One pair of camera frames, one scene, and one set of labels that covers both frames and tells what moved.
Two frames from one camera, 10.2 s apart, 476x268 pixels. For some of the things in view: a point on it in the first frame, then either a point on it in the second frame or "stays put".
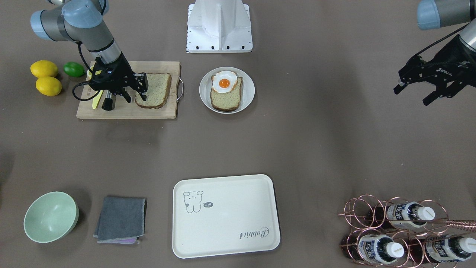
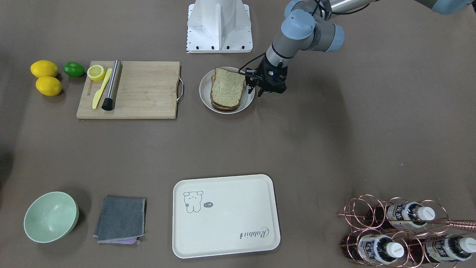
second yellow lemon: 48,86 stays put
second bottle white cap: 378,249 stays put
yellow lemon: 43,68 stays put
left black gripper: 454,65 → 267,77
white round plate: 247,92 stays put
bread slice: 159,85 → 227,90
